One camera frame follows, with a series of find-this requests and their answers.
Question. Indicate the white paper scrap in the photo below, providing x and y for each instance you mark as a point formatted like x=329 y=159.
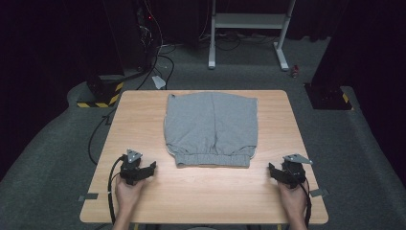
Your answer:
x=159 y=82

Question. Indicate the black yellow striped box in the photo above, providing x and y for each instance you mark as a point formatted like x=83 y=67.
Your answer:
x=102 y=92

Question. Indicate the grey tape piece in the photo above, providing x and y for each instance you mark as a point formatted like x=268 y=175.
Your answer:
x=318 y=192
x=88 y=196

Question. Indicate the black equipment rack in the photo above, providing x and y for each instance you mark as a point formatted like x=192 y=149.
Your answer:
x=134 y=32

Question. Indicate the small red object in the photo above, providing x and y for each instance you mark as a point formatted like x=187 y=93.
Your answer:
x=295 y=71

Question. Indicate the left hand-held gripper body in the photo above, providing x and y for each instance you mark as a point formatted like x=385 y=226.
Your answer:
x=130 y=167

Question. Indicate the black base with yellow mark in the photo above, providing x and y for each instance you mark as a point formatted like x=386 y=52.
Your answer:
x=328 y=97

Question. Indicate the white metal stand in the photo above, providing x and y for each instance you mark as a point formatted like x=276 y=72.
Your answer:
x=249 y=20

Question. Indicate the person's right hand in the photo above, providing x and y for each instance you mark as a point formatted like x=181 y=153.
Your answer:
x=293 y=199

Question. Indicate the grey pants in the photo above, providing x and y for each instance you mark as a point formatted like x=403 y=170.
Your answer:
x=210 y=127

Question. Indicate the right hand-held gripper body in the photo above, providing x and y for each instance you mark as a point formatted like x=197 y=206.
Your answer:
x=295 y=172

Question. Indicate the person's left hand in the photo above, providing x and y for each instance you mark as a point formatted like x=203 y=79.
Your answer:
x=127 y=195

